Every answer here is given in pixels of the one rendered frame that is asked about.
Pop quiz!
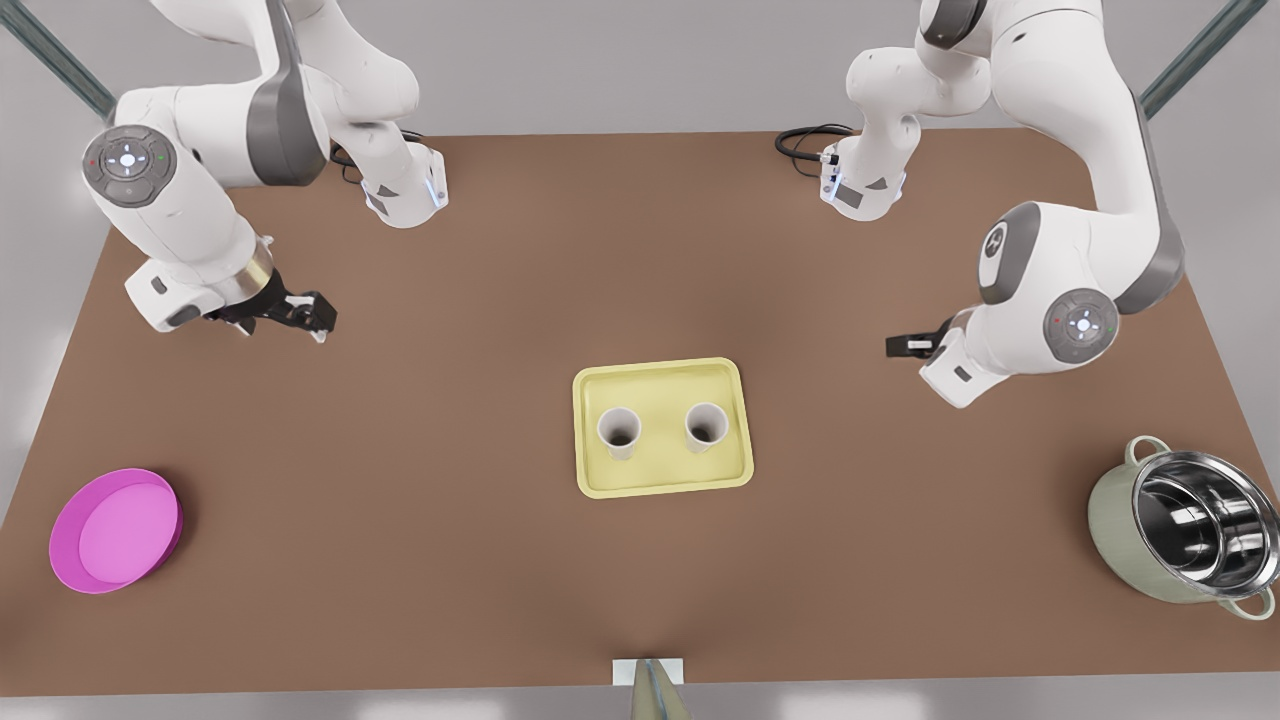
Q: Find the white IKEA cup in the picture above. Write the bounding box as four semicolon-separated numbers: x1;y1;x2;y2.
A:
597;406;643;462
685;402;730;455

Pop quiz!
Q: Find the yellow rectangular tray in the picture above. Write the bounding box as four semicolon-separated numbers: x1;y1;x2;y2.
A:
572;357;755;499

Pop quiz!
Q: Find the pale green steel pot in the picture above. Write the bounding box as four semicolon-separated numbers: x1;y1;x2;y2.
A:
1087;435;1280;622

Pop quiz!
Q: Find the pink round bowl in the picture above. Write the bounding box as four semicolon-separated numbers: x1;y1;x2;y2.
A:
48;468;185;596

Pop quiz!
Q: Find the black cable loop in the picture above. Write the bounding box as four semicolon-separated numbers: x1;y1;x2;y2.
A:
328;130;427;187
774;123;857;182

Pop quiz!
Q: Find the silver frame post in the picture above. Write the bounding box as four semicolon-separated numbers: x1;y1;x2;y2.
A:
0;0;117;122
1139;0;1268;120
630;658;692;720

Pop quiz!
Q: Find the white post foot plate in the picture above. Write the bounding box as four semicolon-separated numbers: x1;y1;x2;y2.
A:
611;657;686;687

